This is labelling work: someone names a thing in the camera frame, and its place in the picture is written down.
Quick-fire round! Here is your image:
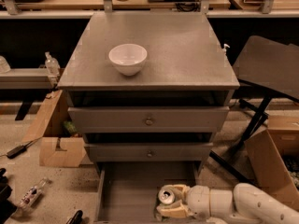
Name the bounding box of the clear bottle on bench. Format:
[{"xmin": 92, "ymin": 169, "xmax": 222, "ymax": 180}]
[{"xmin": 45, "ymin": 52, "xmax": 60, "ymax": 76}]

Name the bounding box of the grey top drawer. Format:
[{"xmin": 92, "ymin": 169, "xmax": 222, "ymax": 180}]
[{"xmin": 68, "ymin": 107, "xmax": 228, "ymax": 133}]

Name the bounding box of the black power adapter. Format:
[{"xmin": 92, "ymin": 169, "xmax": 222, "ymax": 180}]
[{"xmin": 1, "ymin": 139, "xmax": 38, "ymax": 159}]

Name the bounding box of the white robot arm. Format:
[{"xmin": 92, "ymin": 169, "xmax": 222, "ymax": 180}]
[{"xmin": 156, "ymin": 183, "xmax": 299, "ymax": 224}]

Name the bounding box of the clear bottle on floor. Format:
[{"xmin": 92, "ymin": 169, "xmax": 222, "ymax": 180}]
[{"xmin": 19, "ymin": 177, "xmax": 50, "ymax": 210}]

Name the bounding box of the black object bottom left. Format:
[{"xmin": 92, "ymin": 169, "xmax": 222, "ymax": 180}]
[{"xmin": 0, "ymin": 168, "xmax": 17, "ymax": 224}]

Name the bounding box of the grey middle drawer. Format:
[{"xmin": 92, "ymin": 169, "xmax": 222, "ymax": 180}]
[{"xmin": 85, "ymin": 143, "xmax": 213, "ymax": 162}]

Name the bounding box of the open cardboard box right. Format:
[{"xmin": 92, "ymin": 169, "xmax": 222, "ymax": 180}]
[{"xmin": 245, "ymin": 116, "xmax": 299, "ymax": 210}]

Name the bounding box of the cardboard box left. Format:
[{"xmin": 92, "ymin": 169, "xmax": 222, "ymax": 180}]
[{"xmin": 22, "ymin": 91, "xmax": 91, "ymax": 167}]

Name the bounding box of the white ceramic bowl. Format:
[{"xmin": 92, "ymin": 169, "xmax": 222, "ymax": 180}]
[{"xmin": 108, "ymin": 44, "xmax": 148, "ymax": 76}]

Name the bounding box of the grey drawer cabinet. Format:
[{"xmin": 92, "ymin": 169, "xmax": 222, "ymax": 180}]
[{"xmin": 56, "ymin": 10, "xmax": 241, "ymax": 224}]

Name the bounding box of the small white pump bottle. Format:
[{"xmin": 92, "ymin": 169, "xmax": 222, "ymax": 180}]
[{"xmin": 222, "ymin": 43, "xmax": 230, "ymax": 55}]

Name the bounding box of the grey open bottom drawer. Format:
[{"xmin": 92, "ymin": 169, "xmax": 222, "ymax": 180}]
[{"xmin": 94, "ymin": 161, "xmax": 198, "ymax": 224}]

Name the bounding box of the black handle on floor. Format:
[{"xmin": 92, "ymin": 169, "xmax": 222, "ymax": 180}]
[{"xmin": 66, "ymin": 210, "xmax": 83, "ymax": 224}]

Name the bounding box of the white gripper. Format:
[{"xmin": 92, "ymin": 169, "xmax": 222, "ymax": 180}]
[{"xmin": 156, "ymin": 184, "xmax": 235, "ymax": 222}]

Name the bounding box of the green soda can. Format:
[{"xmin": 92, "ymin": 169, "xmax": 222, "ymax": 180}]
[{"xmin": 154, "ymin": 187, "xmax": 174, "ymax": 221}]

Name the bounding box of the grey low bench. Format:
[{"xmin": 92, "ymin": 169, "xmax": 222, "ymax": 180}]
[{"xmin": 0, "ymin": 68, "xmax": 57, "ymax": 120}]

